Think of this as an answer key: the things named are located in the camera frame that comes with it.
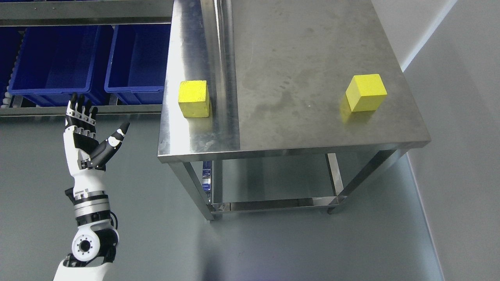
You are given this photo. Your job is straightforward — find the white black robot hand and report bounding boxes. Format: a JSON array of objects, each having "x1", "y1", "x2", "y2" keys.
[{"x1": 64, "y1": 93, "x2": 130, "y2": 192}]

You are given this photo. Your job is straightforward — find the yellow foam block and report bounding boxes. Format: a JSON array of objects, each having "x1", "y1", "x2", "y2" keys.
[
  {"x1": 177, "y1": 80, "x2": 211, "y2": 119},
  {"x1": 345, "y1": 73, "x2": 388, "y2": 112}
]

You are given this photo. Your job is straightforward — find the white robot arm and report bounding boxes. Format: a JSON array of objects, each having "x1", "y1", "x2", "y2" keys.
[{"x1": 54, "y1": 93, "x2": 130, "y2": 281}]

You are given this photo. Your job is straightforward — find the metal roller shelf rack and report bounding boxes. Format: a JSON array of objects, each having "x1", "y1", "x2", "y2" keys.
[{"x1": 0, "y1": 0, "x2": 174, "y2": 118}]

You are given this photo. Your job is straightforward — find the blue plastic bin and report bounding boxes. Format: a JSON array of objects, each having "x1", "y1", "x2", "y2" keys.
[
  {"x1": 104, "y1": 24, "x2": 171, "y2": 105},
  {"x1": 7, "y1": 25, "x2": 114, "y2": 107}
]

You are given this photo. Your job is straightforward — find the stainless steel table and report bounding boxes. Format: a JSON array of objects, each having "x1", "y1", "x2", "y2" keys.
[{"x1": 157, "y1": 0, "x2": 431, "y2": 221}]

